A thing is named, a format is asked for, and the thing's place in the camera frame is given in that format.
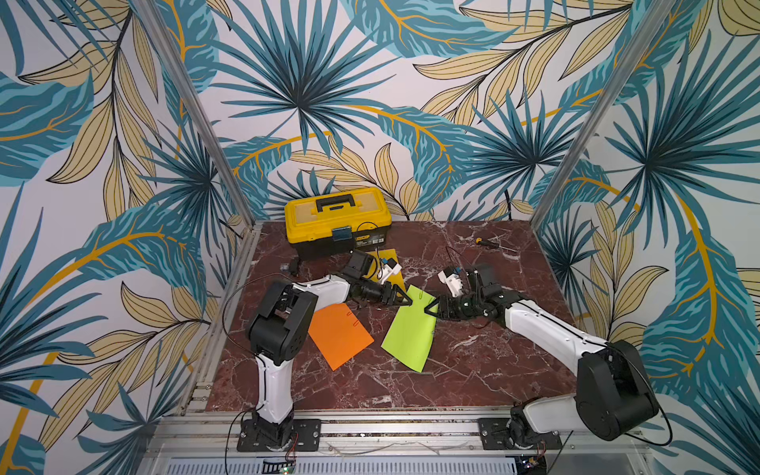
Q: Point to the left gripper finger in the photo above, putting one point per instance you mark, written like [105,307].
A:
[398,294]
[399,303]

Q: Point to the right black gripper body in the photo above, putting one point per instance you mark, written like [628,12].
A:
[450,306]

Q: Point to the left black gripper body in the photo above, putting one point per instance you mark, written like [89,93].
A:
[375,292]

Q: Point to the lime green paper sheet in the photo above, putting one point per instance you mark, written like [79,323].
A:
[410,336]

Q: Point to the yellow paper sheet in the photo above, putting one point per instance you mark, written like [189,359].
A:
[375,264]

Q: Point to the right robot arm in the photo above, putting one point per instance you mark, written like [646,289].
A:
[613,394]

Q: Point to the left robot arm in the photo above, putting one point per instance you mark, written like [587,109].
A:
[277,333]

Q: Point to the orange paper sheet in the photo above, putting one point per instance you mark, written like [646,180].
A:
[338,334]

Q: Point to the small black orange tool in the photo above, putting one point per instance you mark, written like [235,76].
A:
[487,243]

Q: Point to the yellow black toolbox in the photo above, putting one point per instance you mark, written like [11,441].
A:
[337,223]

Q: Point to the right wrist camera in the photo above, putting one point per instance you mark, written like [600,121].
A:
[451,279]

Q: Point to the aluminium front frame rail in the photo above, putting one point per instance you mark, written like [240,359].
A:
[383,442]

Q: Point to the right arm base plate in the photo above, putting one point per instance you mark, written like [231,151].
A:
[506,433]

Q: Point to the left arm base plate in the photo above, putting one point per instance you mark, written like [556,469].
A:
[258,435]

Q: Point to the right aluminium corner post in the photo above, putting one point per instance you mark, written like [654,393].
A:
[640,41]

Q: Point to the aluminium corner post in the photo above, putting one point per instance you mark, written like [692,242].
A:
[640,41]
[162,41]

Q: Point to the left aluminium corner post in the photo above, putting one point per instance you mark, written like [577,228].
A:
[162,41]

